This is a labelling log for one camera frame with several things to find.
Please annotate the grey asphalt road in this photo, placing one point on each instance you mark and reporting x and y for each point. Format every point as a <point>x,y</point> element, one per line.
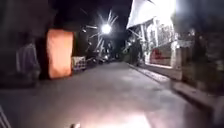
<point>106,93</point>

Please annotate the street lamp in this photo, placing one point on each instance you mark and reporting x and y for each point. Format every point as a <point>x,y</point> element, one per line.
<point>106,29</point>

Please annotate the white crate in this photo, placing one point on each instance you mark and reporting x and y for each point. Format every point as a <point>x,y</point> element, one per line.
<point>78,63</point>

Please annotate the dark building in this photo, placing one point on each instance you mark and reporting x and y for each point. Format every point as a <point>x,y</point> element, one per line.
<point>20,36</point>

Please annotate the orange truck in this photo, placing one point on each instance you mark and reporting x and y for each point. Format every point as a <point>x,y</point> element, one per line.
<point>57,53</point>

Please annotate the raised concrete pavement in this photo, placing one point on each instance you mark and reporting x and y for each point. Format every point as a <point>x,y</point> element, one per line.
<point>186,90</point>

